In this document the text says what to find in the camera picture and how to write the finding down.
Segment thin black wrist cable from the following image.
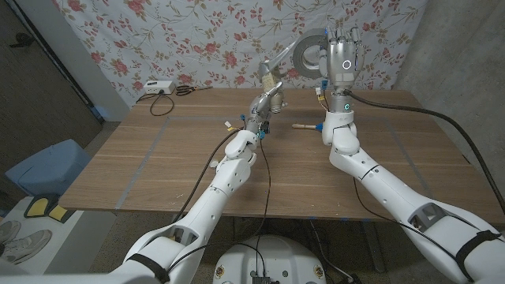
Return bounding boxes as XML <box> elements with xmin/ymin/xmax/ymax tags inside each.
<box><xmin>352</xmin><ymin>176</ymin><xmax>474</xmax><ymax>283</ymax></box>
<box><xmin>167</xmin><ymin>137</ymin><xmax>273</xmax><ymax>273</ymax></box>

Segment colourful striped wooden maraca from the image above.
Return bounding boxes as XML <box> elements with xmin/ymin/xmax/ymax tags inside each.
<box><xmin>291</xmin><ymin>122</ymin><xmax>324</xmax><ymax>131</ymax></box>

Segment black power strip cable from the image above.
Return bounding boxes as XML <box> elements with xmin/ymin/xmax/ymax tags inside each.
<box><xmin>136</xmin><ymin>91</ymin><xmax>175</xmax><ymax>118</ymax></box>

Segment floral backdrop cloth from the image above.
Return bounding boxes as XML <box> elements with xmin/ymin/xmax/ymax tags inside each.
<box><xmin>53</xmin><ymin>0</ymin><xmax>429</xmax><ymax>107</ymax></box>

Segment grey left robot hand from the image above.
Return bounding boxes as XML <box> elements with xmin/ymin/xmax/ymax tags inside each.
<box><xmin>246</xmin><ymin>80</ymin><xmax>287</xmax><ymax>133</ymax></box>

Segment black scissors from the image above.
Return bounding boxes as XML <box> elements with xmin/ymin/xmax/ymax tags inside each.
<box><xmin>175</xmin><ymin>84</ymin><xmax>214</xmax><ymax>97</ymax></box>

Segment thin black left wrist cable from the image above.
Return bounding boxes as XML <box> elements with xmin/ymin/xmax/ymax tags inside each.
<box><xmin>167</xmin><ymin>137</ymin><xmax>273</xmax><ymax>273</ymax></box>

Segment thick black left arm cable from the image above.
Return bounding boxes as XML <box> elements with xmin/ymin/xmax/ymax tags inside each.
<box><xmin>171</xmin><ymin>128</ymin><xmax>248</xmax><ymax>224</ymax></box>

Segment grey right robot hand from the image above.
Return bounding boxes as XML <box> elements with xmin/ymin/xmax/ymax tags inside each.
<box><xmin>318</xmin><ymin>26</ymin><xmax>367</xmax><ymax>95</ymax></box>

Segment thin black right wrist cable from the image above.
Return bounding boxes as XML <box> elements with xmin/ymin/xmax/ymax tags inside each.
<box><xmin>352</xmin><ymin>176</ymin><xmax>474</xmax><ymax>283</ymax></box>

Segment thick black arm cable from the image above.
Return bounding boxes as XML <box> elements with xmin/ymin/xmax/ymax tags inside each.
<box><xmin>345</xmin><ymin>89</ymin><xmax>505</xmax><ymax>216</ymax></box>
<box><xmin>171</xmin><ymin>128</ymin><xmax>248</xmax><ymax>224</ymax></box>

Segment white power adapter box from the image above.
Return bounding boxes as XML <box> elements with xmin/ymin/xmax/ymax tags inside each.
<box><xmin>143</xmin><ymin>80</ymin><xmax>176</xmax><ymax>95</ymax></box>

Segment dark wooden door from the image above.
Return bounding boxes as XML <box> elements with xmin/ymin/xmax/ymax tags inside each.
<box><xmin>0</xmin><ymin>0</ymin><xmax>104</xmax><ymax>174</ymax></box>

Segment black door handle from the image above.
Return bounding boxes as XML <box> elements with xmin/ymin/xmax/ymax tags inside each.
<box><xmin>9</xmin><ymin>32</ymin><xmax>36</xmax><ymax>49</ymax></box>

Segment white robot torso base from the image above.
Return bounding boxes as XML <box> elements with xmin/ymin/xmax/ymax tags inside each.
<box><xmin>212</xmin><ymin>234</ymin><xmax>327</xmax><ymax>284</ymax></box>

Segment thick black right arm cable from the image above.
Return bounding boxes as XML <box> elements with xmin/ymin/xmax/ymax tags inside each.
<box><xmin>345</xmin><ymin>89</ymin><xmax>505</xmax><ymax>216</ymax></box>

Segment grey duct tape roll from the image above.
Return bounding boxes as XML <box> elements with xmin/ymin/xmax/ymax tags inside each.
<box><xmin>259</xmin><ymin>28</ymin><xmax>331</xmax><ymax>80</ymax></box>

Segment cream bottle with yellow label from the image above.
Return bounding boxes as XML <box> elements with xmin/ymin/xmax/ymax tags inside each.
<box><xmin>258</xmin><ymin>61</ymin><xmax>283</xmax><ymax>94</ymax></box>

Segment grey sneaker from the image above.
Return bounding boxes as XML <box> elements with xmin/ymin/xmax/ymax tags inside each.
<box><xmin>0</xmin><ymin>220</ymin><xmax>21</xmax><ymax>245</ymax></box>
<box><xmin>0</xmin><ymin>230</ymin><xmax>52</xmax><ymax>266</ymax></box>

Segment yellow and black foot pedal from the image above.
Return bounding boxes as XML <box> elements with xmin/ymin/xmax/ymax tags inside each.
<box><xmin>23</xmin><ymin>192</ymin><xmax>76</xmax><ymax>224</ymax></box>

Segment grey metal table leg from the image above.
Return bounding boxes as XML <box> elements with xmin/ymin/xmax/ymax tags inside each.
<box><xmin>361</xmin><ymin>220</ymin><xmax>387</xmax><ymax>273</ymax></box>

